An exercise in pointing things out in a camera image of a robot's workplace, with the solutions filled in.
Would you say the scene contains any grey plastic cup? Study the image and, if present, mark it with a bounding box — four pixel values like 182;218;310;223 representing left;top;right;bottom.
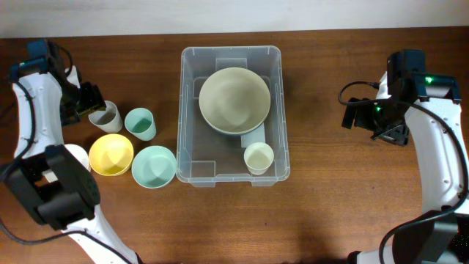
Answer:
89;100;123;133

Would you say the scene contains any white small bowl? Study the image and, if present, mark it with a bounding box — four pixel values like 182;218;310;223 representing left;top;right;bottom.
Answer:
43;144;91;183

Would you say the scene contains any mint green plastic cup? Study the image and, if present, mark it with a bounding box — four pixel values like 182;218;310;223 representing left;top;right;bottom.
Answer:
124;108;157;141

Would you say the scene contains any cream plastic cup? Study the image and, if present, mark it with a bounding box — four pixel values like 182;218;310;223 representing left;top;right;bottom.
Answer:
243;142;274;175

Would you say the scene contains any beige bowl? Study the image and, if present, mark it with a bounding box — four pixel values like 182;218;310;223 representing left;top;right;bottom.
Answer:
199;67;271;132

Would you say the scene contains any dark blue bowl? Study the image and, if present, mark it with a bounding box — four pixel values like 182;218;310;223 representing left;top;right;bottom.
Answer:
206;122;262;136

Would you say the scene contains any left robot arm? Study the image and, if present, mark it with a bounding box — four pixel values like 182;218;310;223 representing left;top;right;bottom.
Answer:
1;39;141;263

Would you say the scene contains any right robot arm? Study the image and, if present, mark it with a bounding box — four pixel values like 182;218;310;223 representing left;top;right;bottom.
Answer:
339;49;468;263

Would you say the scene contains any yellow small bowl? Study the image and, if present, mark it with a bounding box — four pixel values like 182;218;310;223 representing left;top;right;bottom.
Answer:
89;133;134;177

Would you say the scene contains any mint green small bowl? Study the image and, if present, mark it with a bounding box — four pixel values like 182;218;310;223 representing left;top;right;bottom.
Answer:
131;146;177;188

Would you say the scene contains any white label in bin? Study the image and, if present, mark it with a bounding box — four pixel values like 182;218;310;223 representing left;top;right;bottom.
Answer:
240;124;265;148

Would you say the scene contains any clear plastic storage bin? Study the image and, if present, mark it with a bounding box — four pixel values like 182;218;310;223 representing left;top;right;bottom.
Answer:
176;45;290;187

